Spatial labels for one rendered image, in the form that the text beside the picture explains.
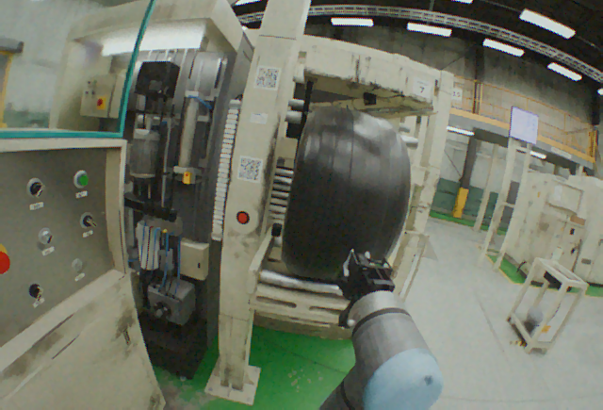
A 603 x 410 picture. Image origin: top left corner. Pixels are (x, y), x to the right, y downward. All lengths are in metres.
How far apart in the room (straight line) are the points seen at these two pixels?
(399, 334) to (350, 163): 0.36
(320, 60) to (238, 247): 0.81
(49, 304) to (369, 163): 0.80
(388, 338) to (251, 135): 0.62
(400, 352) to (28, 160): 0.63
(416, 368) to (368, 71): 0.99
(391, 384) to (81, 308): 0.61
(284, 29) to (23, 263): 0.90
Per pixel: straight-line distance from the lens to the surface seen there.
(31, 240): 0.57
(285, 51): 0.75
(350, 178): 0.49
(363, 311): 0.33
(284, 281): 0.72
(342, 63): 1.02
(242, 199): 0.72
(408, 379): 0.25
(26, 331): 0.64
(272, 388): 1.51
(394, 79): 1.05
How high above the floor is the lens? 1.31
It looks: 9 degrees down
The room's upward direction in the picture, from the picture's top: 11 degrees clockwise
